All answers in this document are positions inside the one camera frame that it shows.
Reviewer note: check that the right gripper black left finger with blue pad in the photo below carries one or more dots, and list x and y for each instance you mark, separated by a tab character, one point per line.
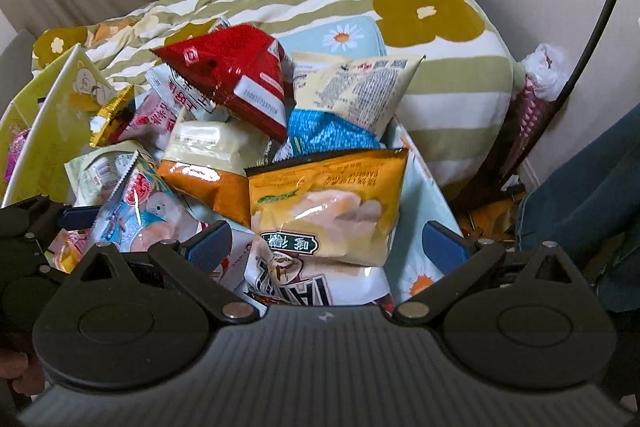
134	320

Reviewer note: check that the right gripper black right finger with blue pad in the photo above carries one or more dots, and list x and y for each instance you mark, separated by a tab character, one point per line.
518	319

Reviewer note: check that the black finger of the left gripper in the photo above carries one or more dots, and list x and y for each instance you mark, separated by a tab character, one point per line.
28	281

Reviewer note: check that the red snack bag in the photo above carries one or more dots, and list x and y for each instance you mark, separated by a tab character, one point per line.
240	68

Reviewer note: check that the cream blue snack bag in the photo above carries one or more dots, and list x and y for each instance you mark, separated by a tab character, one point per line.
344	103

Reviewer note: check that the light blue cartoon snack bag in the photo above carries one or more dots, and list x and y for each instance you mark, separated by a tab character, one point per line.
141	211

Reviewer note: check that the pale green snack packet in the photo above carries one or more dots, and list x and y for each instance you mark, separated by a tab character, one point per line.
93	176

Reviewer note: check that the blue jeans leg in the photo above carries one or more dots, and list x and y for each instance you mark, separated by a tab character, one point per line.
591	199

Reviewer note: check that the gold foil snack packet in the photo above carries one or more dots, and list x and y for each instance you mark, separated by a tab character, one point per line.
113	118

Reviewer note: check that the white black lettered snack bag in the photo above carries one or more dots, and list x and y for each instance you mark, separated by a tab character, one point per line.
275	277

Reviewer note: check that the yellow-green paper bag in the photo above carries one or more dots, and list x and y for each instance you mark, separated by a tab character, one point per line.
55	108

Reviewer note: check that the white orange snack bag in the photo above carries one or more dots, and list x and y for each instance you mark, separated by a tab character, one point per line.
208	161

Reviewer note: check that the orange chip bag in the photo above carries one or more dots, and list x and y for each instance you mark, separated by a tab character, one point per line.
342	206

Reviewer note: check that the pink patterned basket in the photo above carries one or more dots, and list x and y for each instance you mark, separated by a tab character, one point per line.
528	113

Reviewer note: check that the white pink text snack bag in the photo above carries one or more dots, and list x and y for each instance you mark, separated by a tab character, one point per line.
157	114

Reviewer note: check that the striped floral green blanket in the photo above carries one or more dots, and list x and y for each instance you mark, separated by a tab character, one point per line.
453	109

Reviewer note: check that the white plastic bag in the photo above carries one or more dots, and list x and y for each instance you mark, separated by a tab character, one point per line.
548	70

